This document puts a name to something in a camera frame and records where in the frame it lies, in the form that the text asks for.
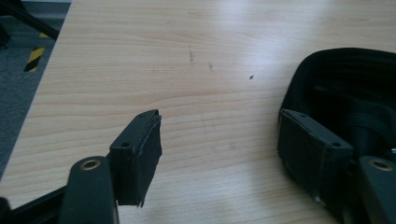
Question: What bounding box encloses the yellow black striped floor tape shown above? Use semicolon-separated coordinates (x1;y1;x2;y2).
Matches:
23;32;50;74

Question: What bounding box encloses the black cloth bag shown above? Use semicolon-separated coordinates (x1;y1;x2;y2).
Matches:
280;47;396;160

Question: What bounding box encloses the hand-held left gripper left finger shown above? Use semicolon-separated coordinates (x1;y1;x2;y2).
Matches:
108;108;163;208

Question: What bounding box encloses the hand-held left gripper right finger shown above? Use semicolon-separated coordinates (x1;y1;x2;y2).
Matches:
276;108;355;207

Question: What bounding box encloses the black metal stand leg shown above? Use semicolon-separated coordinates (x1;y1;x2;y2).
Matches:
0;0;61;50

